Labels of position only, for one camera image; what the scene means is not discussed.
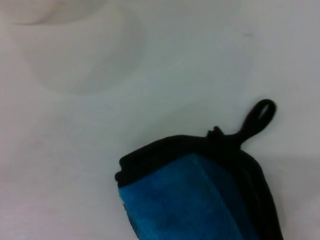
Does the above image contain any blue rag with black trim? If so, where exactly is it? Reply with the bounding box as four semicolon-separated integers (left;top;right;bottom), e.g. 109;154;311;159
114;98;285;240

